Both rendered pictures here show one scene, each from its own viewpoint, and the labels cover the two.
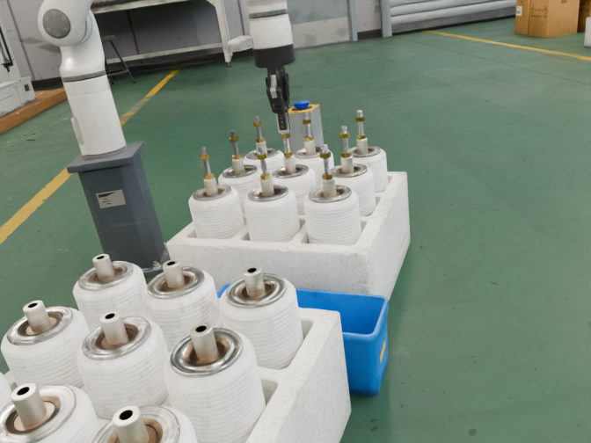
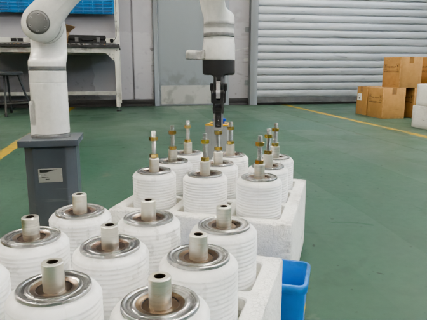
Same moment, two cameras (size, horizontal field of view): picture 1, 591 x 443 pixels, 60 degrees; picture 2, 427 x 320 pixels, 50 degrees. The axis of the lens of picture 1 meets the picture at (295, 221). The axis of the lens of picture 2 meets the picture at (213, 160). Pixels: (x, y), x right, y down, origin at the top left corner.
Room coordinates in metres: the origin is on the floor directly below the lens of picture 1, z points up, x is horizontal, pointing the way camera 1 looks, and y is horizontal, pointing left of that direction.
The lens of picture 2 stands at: (-0.08, 0.17, 0.47)
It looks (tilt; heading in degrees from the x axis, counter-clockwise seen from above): 11 degrees down; 351
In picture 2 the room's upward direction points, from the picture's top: straight up
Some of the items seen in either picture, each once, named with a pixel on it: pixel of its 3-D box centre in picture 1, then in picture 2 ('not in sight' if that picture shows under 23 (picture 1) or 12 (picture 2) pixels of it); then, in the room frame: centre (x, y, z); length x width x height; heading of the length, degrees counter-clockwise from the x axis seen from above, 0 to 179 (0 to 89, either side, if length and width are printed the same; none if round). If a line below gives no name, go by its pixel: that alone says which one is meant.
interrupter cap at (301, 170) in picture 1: (290, 171); (218, 163); (0.98, 0.00, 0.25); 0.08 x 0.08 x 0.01
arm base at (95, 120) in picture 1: (96, 116); (49, 103); (1.17, 0.41, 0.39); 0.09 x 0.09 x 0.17; 1
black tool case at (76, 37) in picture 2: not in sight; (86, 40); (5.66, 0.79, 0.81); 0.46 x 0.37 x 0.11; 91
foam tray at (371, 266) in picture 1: (302, 243); (218, 227); (0.98, -0.01, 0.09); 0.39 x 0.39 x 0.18; 66
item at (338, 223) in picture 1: (335, 241); (258, 219); (0.83, -0.07, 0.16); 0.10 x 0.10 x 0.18
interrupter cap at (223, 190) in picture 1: (212, 192); (154, 171); (0.92, 0.15, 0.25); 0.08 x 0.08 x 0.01
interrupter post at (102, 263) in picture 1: (104, 267); (79, 204); (0.64, 0.27, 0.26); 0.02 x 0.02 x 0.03
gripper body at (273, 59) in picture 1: (275, 68); (218, 77); (0.98, -0.01, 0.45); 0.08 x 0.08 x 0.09
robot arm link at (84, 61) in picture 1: (74, 42); (45, 40); (1.17, 0.41, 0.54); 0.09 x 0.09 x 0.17; 87
